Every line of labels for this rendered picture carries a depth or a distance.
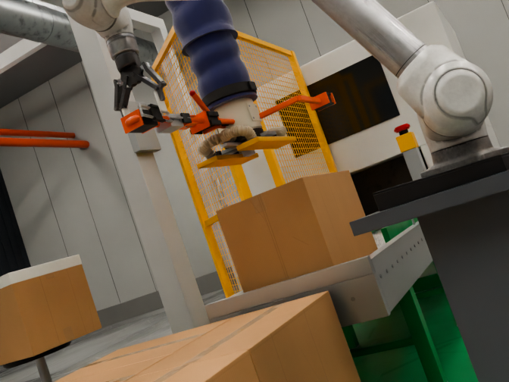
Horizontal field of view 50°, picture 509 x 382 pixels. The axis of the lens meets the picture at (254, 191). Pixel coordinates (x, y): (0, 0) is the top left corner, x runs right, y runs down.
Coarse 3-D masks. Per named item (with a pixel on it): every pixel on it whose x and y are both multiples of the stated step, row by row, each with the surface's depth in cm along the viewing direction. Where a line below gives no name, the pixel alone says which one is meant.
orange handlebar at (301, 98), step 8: (296, 96) 212; (304, 96) 217; (280, 104) 216; (288, 104) 214; (264, 112) 219; (272, 112) 218; (128, 120) 164; (136, 120) 163; (192, 120) 188; (200, 120) 192; (224, 120) 206; (232, 120) 211; (184, 128) 191
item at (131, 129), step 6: (132, 114) 165; (138, 114) 164; (150, 114) 168; (144, 120) 165; (150, 120) 167; (126, 126) 166; (132, 126) 165; (138, 126) 164; (144, 126) 166; (150, 126) 168; (156, 126) 171; (126, 132) 167; (132, 132) 168; (138, 132) 171; (144, 132) 173
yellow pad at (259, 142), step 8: (256, 136) 202; (264, 136) 204; (272, 136) 209; (280, 136) 216; (288, 136) 222; (240, 144) 203; (248, 144) 201; (256, 144) 203; (264, 144) 210; (272, 144) 216; (280, 144) 224
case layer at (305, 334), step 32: (224, 320) 205; (256, 320) 177; (288, 320) 157; (320, 320) 175; (128, 352) 209; (160, 352) 180; (192, 352) 158; (224, 352) 141; (256, 352) 137; (288, 352) 150; (320, 352) 167
